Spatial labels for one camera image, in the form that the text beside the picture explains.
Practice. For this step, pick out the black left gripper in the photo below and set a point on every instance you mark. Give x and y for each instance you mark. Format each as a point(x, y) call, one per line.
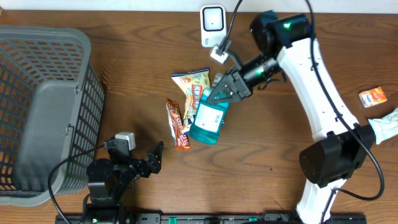
point(153, 163)

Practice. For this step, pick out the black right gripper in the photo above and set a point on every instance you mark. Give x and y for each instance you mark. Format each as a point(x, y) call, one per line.
point(238, 83)

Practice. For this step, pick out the yellow wet wipes bag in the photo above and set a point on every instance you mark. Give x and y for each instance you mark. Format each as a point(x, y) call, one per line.
point(192, 84)

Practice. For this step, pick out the red brown snack bar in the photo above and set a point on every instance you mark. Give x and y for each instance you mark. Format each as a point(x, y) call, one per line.
point(176, 126)

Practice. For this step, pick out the blue mouthwash bottle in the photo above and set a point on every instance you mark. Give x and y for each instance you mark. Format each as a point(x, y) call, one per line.
point(208, 120)

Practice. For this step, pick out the orange small box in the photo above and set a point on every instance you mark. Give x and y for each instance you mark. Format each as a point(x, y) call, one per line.
point(372, 97)

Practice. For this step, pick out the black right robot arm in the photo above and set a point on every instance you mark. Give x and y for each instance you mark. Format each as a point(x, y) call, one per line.
point(288, 46)

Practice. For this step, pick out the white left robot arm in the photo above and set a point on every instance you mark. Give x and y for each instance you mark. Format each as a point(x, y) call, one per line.
point(108, 179)

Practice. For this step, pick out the grey plastic basket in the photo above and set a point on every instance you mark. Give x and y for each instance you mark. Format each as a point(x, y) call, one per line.
point(51, 107)

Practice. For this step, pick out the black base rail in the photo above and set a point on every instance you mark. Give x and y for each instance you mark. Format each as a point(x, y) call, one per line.
point(271, 217)

